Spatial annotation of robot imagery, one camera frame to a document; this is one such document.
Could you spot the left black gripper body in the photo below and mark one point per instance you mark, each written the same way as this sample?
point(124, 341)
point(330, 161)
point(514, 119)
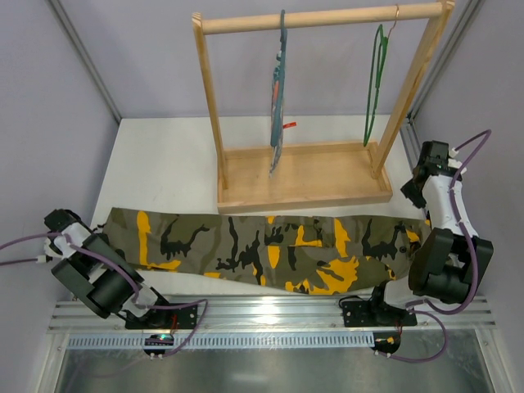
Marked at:
point(98, 228)

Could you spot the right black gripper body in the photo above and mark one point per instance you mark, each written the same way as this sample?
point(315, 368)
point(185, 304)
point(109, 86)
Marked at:
point(412, 192)

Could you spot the camouflage yellow green trousers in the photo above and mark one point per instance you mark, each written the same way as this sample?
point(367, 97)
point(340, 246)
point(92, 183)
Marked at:
point(314, 255)

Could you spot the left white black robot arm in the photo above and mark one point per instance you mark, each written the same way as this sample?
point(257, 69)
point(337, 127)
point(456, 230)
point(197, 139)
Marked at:
point(100, 277)

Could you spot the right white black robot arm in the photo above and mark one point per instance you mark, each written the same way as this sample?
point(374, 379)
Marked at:
point(443, 262)

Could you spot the patterned folded garment on hanger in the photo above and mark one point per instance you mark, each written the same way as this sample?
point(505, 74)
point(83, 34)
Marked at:
point(276, 152)

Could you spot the blue plastic hanger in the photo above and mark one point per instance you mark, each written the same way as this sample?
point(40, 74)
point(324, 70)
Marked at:
point(278, 86)

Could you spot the wooden clothes rack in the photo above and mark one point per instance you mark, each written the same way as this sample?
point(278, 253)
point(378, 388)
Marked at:
point(314, 174)

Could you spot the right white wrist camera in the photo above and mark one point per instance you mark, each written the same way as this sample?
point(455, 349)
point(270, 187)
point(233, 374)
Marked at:
point(454, 163)

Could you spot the green wire hanger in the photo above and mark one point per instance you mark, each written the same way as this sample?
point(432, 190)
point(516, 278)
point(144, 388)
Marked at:
point(378, 61)

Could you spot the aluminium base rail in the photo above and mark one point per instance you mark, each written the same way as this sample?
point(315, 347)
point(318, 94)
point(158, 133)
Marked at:
point(263, 314)

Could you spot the slotted grey cable duct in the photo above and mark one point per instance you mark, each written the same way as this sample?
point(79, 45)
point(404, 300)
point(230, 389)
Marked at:
point(222, 341)

